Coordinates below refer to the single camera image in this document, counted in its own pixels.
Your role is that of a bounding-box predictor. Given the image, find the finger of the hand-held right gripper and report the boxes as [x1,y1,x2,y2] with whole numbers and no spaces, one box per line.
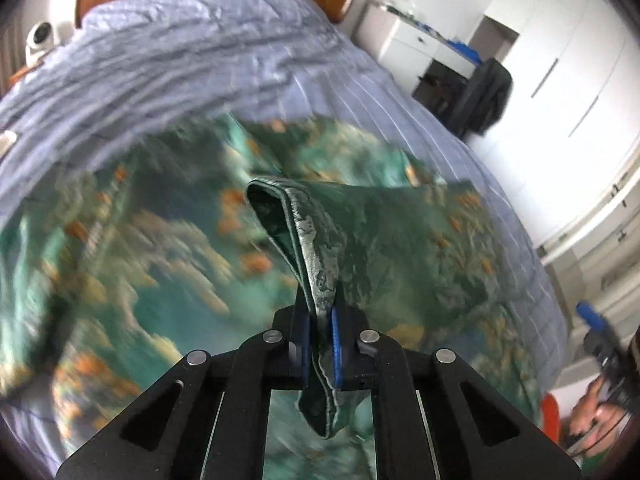
[575,301,610,333]

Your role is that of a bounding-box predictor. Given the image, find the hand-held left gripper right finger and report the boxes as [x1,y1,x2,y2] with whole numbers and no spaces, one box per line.
[327,291,584,480]

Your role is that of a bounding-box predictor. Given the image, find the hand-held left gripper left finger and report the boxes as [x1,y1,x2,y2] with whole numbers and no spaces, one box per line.
[56,287,315,480]

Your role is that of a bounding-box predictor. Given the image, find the green printed garment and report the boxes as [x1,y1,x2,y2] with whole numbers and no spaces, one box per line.
[0,112,543,480]

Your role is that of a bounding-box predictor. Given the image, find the person's right forearm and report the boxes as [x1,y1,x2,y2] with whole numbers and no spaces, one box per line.
[580,447,623,477]

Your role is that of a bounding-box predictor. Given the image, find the person's right hand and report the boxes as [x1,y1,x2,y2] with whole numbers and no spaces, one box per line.
[569,374,632,456]

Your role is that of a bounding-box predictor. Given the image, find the orange object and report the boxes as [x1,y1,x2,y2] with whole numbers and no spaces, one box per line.
[541,393,562,445]

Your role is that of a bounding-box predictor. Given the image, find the dark jacket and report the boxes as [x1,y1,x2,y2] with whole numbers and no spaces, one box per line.
[442,57,514,137]

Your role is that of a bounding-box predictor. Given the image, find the white wardrobe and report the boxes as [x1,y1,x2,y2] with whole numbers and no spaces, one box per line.
[467,0,640,248]

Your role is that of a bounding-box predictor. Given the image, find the blue checked bed sheet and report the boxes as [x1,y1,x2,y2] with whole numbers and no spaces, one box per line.
[0,0,571,480]

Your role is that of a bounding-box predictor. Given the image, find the white nightstand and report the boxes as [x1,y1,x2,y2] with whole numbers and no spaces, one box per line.
[352,0,481,96]

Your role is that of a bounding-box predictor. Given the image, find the white round device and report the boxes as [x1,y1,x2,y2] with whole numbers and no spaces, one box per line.
[24,20,57,61]

